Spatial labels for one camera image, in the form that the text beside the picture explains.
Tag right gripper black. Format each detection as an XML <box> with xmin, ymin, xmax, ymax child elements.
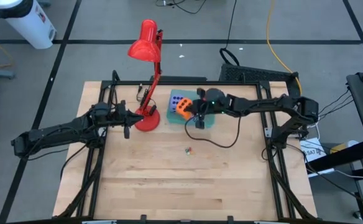
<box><xmin>186</xmin><ymin>88</ymin><xmax>232</xmax><ymax>129</ymax></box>

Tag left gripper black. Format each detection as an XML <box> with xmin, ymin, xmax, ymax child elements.
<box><xmin>108</xmin><ymin>100</ymin><xmax>145</xmax><ymax>140</ymax></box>

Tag large orange foam die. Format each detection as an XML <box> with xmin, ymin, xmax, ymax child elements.
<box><xmin>175</xmin><ymin>97</ymin><xmax>196</xmax><ymax>121</ymax></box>

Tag large purple foam die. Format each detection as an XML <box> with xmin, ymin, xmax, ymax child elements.
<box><xmin>168</xmin><ymin>93</ymin><xmax>186</xmax><ymax>113</ymax></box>

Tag red desk lamp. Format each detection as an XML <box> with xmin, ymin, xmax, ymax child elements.
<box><xmin>127</xmin><ymin>19</ymin><xmax>163</xmax><ymax>132</ymax></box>

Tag teal translucent plastic bin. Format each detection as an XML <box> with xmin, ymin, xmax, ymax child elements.
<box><xmin>165</xmin><ymin>89</ymin><xmax>216</xmax><ymax>129</ymax></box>

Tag black perforated computer case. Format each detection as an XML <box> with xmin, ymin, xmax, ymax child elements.
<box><xmin>218</xmin><ymin>63</ymin><xmax>302</xmax><ymax>108</ymax></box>

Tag white labelled box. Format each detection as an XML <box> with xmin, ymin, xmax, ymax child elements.
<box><xmin>299</xmin><ymin>137</ymin><xmax>336</xmax><ymax>179</ymax></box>

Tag white trash bin black bag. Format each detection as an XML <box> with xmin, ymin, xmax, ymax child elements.
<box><xmin>0</xmin><ymin>0</ymin><xmax>57</xmax><ymax>50</ymax></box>

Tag black lamp cord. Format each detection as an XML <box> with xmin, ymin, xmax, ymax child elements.
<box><xmin>136</xmin><ymin>83</ymin><xmax>158</xmax><ymax>116</ymax></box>

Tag black aluminium table frame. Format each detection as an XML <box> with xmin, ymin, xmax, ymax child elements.
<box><xmin>52</xmin><ymin>70</ymin><xmax>319</xmax><ymax>224</ymax></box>

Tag black right camera cable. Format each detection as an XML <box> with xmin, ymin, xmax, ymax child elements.
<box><xmin>184</xmin><ymin>113</ymin><xmax>242</xmax><ymax>149</ymax></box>

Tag black looped floor cable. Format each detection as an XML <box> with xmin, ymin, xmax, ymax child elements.
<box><xmin>219</xmin><ymin>0</ymin><xmax>242</xmax><ymax>67</ymax></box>

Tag black arm base cable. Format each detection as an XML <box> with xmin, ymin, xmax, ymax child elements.
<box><xmin>60</xmin><ymin>144</ymin><xmax>89</xmax><ymax>180</ymax></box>

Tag thin black floor cable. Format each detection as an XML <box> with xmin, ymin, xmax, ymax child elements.
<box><xmin>155</xmin><ymin>0</ymin><xmax>208</xmax><ymax>15</ymax></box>

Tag yellow extension cable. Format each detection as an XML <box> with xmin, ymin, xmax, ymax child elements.
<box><xmin>265</xmin><ymin>0</ymin><xmax>303</xmax><ymax>100</ymax></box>

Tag white cable bundle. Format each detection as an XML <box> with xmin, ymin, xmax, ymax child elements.
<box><xmin>293</xmin><ymin>105</ymin><xmax>322</xmax><ymax>141</ymax></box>

